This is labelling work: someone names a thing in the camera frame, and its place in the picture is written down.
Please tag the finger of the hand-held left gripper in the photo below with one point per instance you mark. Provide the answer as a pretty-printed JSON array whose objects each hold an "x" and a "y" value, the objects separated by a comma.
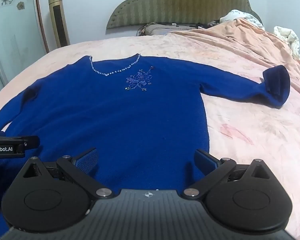
[{"x": 31, "y": 141}]

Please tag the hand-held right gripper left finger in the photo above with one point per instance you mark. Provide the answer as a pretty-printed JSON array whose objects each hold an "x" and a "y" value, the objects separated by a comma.
[{"x": 88, "y": 161}]

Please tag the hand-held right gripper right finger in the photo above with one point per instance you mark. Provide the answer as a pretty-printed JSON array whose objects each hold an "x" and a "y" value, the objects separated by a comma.
[{"x": 202, "y": 161}]

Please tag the blue beaded sweater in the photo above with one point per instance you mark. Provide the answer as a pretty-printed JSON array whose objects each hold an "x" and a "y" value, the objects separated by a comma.
[{"x": 127, "y": 110}]

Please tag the dark clothes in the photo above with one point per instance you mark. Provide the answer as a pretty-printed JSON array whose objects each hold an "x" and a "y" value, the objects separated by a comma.
[{"x": 208, "y": 25}]

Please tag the pink floral bed sheet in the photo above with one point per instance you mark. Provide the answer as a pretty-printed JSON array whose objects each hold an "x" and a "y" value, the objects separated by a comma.
[{"x": 240, "y": 122}]

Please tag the white flower-print wardrobe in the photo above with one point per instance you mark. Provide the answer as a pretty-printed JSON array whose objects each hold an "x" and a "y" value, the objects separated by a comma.
[{"x": 12, "y": 42}]

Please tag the gold tower fan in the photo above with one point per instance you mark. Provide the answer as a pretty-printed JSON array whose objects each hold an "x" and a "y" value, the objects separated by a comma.
[{"x": 57, "y": 17}]

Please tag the peach blanket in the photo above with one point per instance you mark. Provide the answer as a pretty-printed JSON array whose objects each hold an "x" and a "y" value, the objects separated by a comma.
[{"x": 240, "y": 37}]

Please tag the beige patterned pillow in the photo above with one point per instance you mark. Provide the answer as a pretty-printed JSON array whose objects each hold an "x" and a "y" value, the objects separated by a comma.
[{"x": 157, "y": 30}]

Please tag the white printed quilt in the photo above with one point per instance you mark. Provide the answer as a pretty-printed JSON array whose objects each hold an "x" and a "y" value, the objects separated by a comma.
[{"x": 233, "y": 15}]

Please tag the cream white duvet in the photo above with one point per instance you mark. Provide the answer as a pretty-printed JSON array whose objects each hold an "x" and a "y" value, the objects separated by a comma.
[{"x": 287, "y": 36}]

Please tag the olive green padded headboard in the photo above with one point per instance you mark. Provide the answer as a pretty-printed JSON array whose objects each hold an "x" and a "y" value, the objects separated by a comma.
[{"x": 180, "y": 2}]

